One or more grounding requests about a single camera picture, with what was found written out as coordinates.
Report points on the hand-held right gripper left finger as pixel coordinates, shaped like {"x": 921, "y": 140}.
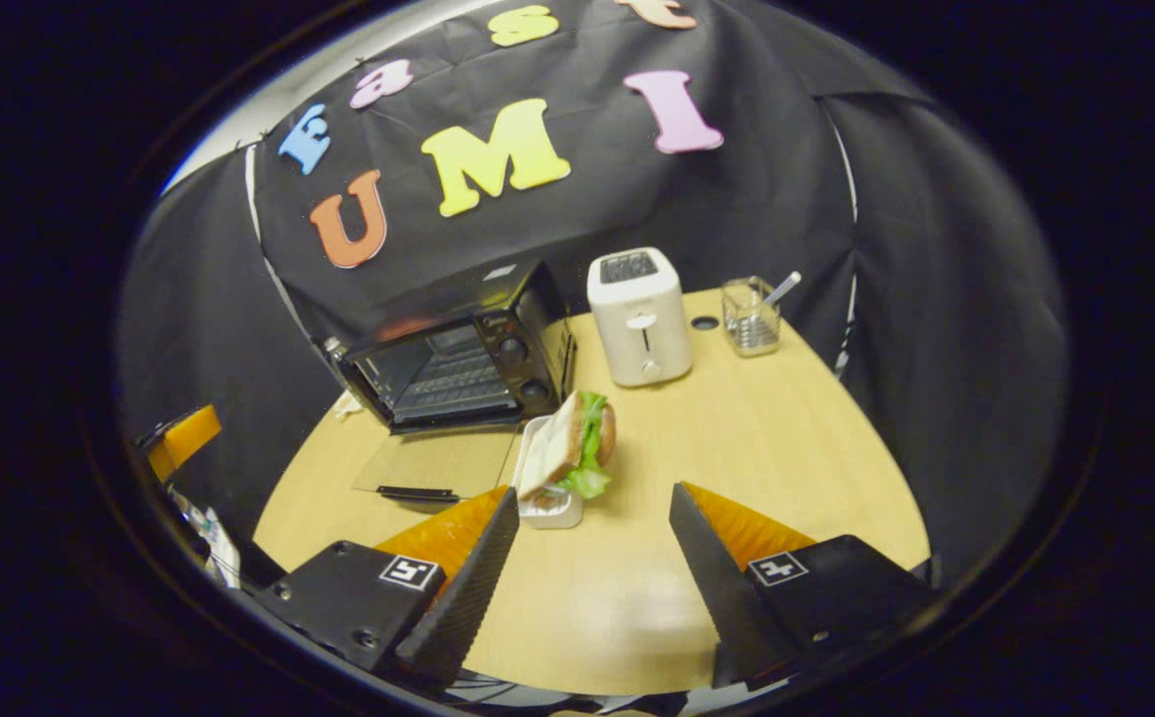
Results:
{"x": 473, "y": 588}

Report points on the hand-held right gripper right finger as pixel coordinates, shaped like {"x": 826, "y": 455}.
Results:
{"x": 712, "y": 568}

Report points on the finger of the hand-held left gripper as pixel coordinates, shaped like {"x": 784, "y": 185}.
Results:
{"x": 189, "y": 433}

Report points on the sandwich with lettuce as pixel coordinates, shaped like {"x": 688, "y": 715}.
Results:
{"x": 558, "y": 448}

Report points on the black electric oven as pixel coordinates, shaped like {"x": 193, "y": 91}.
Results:
{"x": 518, "y": 349}

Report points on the white rectangular tray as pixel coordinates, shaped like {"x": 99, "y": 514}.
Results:
{"x": 553, "y": 513}

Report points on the white divided plate of beans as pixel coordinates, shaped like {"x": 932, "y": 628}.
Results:
{"x": 348, "y": 406}

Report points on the clear plastic water bottle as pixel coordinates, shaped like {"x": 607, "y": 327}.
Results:
{"x": 335, "y": 349}

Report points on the white toaster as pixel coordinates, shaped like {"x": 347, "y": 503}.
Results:
{"x": 637, "y": 339}

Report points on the black round table grommet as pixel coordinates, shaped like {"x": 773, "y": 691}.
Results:
{"x": 705, "y": 323}

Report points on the clear cutlery holder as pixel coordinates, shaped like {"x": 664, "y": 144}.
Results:
{"x": 749, "y": 324}

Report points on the black backdrop cloth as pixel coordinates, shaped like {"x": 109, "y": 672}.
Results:
{"x": 737, "y": 199}

